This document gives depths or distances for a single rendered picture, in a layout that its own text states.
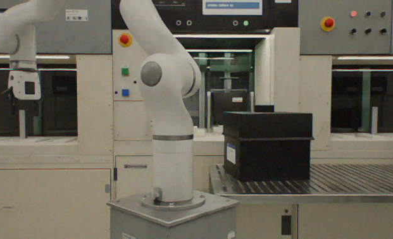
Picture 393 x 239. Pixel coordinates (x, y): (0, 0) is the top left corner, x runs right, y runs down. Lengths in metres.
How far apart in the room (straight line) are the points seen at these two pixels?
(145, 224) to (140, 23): 0.56
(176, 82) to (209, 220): 0.38
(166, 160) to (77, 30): 1.01
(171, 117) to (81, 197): 0.98
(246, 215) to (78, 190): 0.82
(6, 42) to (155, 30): 0.52
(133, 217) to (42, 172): 0.96
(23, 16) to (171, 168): 0.70
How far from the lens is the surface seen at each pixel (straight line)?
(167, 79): 0.95
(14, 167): 1.98
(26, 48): 1.42
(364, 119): 2.43
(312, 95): 1.84
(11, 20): 1.35
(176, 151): 1.01
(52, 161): 1.90
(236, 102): 2.28
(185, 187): 1.04
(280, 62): 1.76
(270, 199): 1.19
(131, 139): 1.80
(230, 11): 1.81
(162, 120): 1.01
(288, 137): 1.38
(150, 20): 1.09
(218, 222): 1.06
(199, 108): 2.65
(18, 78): 1.41
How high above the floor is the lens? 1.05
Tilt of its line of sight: 3 degrees down
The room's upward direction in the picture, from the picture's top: straight up
